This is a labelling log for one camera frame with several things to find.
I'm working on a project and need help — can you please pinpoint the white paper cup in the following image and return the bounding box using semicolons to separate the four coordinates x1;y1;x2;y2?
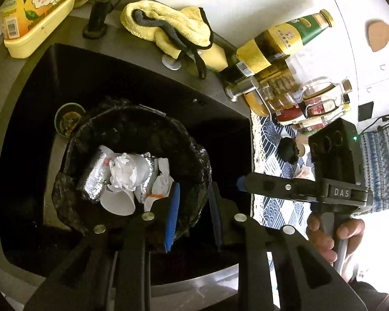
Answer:
100;188;135;216

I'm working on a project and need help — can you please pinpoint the black cloth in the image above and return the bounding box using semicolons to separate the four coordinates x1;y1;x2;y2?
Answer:
277;137;298;165

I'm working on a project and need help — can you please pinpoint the beige paper cup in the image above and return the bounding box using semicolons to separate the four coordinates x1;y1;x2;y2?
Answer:
295;133;310;157

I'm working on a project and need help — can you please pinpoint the white tissue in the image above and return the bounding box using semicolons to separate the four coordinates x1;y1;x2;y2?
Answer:
108;153;147;192

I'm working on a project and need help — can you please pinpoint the silver foil bag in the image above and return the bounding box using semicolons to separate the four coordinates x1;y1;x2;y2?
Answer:
77;145;116;203

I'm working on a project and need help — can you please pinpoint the black trash bin with bag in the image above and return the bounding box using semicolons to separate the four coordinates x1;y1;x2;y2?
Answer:
52;104;211;239

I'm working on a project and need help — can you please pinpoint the dark kitchen sink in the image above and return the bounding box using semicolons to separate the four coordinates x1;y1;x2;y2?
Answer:
0;0;257;299

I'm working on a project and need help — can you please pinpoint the person's right hand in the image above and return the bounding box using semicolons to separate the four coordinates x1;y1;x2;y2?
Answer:
306;214;365;282

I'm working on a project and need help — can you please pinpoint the blue patterned tablecloth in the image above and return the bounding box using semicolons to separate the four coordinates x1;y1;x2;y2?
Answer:
250;112;313;235

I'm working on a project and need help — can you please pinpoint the blue patterned curtain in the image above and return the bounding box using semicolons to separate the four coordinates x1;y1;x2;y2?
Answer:
360;128;389;213

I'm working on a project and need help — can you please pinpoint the dark soy sauce jug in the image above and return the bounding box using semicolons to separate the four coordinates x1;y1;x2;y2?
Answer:
275;99;351;127

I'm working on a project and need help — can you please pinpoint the large cooking oil jug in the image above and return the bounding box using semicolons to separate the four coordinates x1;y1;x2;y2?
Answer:
254;54;352;116

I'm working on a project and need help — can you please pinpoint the green yellow label bottle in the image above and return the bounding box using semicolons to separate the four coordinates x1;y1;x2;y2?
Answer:
220;9;335;83

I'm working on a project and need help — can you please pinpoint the yellow sponge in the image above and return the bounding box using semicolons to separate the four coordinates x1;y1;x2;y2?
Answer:
194;42;228;76

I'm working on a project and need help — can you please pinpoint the sink drain strainer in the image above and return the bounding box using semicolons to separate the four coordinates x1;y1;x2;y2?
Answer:
54;103;86;138

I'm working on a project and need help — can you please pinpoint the yellow cleaning cloth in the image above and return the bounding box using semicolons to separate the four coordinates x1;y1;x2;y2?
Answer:
120;0;213;79

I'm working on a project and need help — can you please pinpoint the black curved faucet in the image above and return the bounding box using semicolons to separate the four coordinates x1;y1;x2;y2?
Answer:
83;0;120;39

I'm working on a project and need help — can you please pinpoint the yellow dish soap bottle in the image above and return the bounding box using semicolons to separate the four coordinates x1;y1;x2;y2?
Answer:
0;0;75;40

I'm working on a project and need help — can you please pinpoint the black wall socket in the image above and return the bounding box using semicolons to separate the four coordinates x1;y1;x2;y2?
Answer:
358;101;374;122

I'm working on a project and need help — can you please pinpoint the black wall cable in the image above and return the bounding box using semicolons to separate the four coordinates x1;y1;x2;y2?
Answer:
358;113;389;136

